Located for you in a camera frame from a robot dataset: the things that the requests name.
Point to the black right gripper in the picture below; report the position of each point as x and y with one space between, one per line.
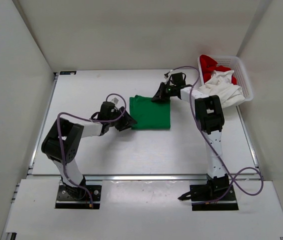
161 97

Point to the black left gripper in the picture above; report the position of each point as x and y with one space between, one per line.
125 124

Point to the green t-shirt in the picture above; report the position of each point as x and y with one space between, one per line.
149 115

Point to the white t-shirt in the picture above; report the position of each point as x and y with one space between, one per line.
220 84

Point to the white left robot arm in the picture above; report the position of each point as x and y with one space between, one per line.
63 140

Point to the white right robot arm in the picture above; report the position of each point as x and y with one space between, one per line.
209 118

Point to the red t-shirt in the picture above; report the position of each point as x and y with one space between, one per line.
206 67

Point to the white plastic laundry basket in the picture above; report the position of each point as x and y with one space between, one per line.
240 76

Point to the dark table label sticker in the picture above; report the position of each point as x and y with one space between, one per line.
67 72

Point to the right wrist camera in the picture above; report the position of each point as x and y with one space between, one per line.
168 78

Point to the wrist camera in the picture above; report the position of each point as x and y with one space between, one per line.
168 78
114 101

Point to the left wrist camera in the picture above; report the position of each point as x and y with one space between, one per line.
114 101

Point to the aluminium rail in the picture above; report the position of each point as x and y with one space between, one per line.
145 177

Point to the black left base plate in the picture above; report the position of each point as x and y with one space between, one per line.
66 201

